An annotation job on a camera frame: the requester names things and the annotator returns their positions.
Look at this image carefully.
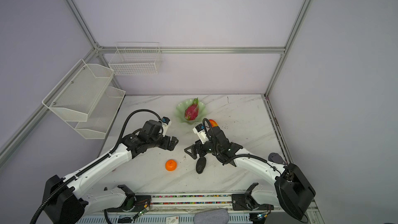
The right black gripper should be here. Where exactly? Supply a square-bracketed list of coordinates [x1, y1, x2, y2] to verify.
[184, 136, 221, 160]

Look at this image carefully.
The dark fake avocado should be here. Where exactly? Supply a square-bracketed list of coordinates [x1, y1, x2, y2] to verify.
[195, 157, 207, 174]

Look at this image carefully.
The fake orange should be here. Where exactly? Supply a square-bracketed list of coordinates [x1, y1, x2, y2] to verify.
[165, 159, 177, 171]

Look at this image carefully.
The red yellow fake mango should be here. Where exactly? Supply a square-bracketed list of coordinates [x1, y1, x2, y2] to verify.
[209, 119, 218, 128]

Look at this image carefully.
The pink fake dragon fruit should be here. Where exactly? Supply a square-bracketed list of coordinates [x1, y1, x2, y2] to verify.
[184, 98, 199, 121]

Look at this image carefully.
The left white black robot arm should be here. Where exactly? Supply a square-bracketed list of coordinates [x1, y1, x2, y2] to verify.
[30, 117, 178, 224]

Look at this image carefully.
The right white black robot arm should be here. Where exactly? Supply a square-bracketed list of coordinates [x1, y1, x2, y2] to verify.
[184, 118, 316, 224]

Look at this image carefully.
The green scalloped fruit bowl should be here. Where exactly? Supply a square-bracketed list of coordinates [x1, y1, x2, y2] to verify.
[174, 98, 208, 125]

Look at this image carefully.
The grey cloth pad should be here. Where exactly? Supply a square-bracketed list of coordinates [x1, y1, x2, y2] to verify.
[194, 208, 230, 224]

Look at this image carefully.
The white mesh lower shelf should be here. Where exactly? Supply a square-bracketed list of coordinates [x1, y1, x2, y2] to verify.
[74, 87, 125, 140]

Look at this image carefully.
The white mesh shelf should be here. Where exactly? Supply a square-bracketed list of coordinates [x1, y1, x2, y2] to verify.
[74, 87, 125, 140]
[42, 59, 115, 122]

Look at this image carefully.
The white mesh upper shelf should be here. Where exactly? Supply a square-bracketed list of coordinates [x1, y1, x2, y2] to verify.
[42, 59, 115, 122]

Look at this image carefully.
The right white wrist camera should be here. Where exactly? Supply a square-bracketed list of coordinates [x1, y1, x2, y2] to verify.
[193, 123, 209, 144]

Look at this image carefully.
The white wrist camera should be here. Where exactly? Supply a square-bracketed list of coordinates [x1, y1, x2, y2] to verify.
[161, 117, 172, 136]
[193, 123, 209, 144]

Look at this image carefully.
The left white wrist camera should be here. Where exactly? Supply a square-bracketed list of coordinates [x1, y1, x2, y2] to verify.
[161, 117, 172, 136]

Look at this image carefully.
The aluminium front rail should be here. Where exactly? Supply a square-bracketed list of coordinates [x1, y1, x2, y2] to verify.
[74, 191, 319, 216]

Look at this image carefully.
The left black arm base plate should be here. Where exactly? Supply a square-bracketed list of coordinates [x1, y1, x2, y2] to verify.
[119, 195, 152, 212]

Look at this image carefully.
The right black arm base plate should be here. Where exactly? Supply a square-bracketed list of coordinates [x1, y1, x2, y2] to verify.
[231, 194, 274, 211]

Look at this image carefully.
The white wire basket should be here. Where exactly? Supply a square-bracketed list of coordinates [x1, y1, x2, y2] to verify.
[108, 42, 163, 76]

